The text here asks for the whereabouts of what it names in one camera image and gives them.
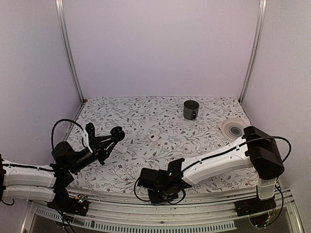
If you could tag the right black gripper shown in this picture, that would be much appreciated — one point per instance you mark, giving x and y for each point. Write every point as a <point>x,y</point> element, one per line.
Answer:
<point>154,200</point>

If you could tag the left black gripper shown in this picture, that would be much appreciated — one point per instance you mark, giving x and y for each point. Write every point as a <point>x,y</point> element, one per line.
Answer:
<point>100,153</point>

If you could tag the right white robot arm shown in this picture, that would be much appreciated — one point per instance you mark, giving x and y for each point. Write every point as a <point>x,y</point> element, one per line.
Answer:
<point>254,149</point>

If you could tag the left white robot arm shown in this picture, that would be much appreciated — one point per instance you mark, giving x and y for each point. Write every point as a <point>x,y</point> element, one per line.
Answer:
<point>49,183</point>

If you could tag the closed white charging case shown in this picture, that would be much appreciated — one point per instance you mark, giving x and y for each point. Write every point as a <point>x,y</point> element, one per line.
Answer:
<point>120,148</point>

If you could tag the open white charging case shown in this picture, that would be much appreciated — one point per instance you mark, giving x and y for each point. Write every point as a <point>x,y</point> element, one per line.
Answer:
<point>153,138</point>

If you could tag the floral patterned table mat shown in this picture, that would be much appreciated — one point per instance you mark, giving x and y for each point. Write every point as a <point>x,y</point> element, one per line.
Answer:
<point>140,117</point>

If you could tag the dark grey mug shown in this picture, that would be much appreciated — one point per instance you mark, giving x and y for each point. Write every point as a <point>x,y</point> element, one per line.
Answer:
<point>190,110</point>

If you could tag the striped ceramic saucer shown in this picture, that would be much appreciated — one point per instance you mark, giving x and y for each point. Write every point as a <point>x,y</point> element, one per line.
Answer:
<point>232,129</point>

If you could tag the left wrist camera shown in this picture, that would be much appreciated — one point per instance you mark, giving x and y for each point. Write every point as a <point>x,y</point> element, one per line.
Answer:
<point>88,136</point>

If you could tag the front aluminium rail base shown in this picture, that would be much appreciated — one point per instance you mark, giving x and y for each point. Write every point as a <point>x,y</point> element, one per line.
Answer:
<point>206,212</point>

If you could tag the left aluminium frame post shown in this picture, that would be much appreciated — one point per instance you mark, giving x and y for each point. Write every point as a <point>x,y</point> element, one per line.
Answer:
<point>65,37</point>

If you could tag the aluminium frame post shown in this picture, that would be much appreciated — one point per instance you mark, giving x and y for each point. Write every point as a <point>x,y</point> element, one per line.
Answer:
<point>65,37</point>
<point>254,50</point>

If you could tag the right aluminium frame post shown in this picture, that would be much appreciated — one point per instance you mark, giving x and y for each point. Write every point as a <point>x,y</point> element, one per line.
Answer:
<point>254,50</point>

